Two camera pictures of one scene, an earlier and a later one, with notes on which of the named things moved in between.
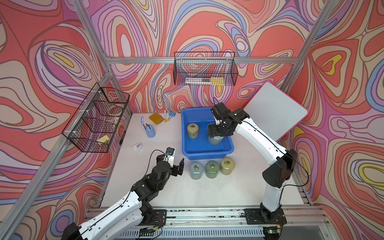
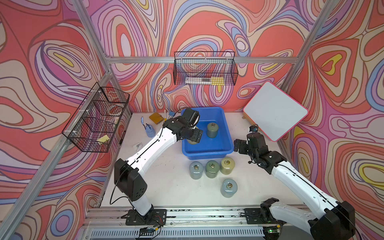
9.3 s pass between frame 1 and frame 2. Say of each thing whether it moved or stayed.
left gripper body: moved
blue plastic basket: stayed
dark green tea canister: stayed
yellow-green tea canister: stayed
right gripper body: moved
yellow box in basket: stayed
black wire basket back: stayed
